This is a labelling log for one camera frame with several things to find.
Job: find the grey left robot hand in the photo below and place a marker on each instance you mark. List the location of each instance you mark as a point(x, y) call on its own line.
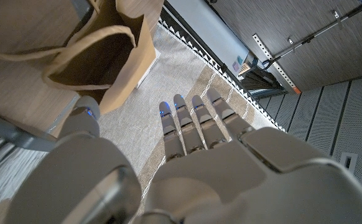
point(230, 180)

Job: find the brown paper bag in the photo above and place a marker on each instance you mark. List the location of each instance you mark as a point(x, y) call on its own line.
point(125, 77)

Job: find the beige striped curtain backdrop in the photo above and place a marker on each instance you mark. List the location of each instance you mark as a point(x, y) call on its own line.
point(174, 77)

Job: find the white rectangular ceiling fixture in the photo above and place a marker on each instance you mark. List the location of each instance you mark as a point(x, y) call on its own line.
point(348, 161)

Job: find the black strip with white trim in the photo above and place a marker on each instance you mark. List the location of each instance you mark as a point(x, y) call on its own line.
point(206, 54)

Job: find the black rod with clamps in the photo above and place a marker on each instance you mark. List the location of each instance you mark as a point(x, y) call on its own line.
point(311, 37)

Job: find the black box by wall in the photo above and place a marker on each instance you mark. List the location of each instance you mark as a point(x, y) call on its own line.
point(258, 81)

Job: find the white perforated metal rail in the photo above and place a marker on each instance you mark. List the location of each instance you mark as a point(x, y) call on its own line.
point(275, 65)

